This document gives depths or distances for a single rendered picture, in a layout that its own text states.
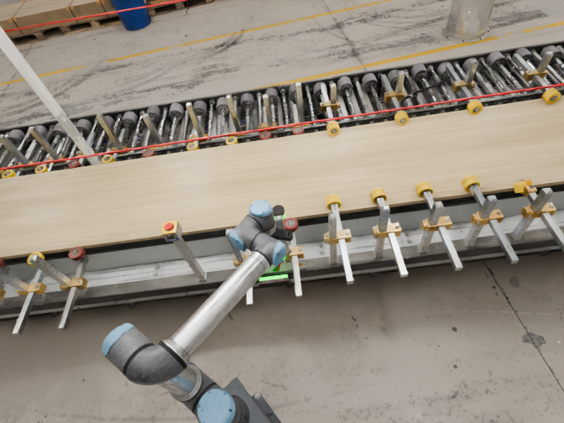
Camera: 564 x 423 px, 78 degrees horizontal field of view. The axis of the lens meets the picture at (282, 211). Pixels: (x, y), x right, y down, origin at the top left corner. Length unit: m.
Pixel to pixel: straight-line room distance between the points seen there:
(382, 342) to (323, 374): 0.45
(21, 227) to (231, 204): 1.34
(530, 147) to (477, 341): 1.26
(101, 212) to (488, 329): 2.62
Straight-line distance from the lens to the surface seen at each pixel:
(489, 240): 2.27
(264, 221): 1.44
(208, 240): 2.15
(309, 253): 2.17
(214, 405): 1.70
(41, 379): 3.27
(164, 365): 1.18
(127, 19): 7.03
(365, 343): 2.60
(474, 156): 2.39
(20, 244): 2.64
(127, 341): 1.25
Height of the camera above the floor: 2.48
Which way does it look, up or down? 52 degrees down
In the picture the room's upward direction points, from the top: 12 degrees counter-clockwise
